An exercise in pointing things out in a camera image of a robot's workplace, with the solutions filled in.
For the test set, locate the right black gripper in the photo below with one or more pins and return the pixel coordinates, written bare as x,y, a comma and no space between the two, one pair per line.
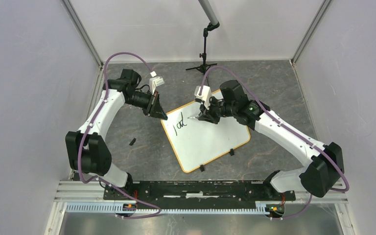
204,115

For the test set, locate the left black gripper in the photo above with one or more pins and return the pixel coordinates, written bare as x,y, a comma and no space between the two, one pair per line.
158,111

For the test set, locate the yellow framed whiteboard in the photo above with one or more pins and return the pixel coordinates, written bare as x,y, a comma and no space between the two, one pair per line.
196,143

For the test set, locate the black marker cap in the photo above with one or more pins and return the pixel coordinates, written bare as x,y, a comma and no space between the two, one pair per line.
132,141

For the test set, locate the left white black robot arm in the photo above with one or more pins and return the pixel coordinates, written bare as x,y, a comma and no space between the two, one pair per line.
86,147

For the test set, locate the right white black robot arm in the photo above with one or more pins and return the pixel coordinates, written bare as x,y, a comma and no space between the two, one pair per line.
322,164

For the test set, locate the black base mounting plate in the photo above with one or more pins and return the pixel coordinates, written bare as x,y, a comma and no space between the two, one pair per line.
191,195

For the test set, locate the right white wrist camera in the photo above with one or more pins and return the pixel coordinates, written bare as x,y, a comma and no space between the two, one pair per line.
203,95

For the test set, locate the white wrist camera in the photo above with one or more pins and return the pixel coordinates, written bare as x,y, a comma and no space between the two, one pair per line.
203,95
155,81

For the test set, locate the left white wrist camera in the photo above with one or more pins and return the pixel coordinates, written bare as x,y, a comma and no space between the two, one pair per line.
155,81

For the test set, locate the black tripod camera stand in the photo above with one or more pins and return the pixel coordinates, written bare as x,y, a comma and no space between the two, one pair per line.
203,68

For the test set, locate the grey camera boom pole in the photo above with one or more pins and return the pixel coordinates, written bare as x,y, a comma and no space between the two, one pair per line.
207,8

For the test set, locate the slotted aluminium cable rail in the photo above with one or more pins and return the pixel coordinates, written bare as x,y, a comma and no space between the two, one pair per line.
125,208

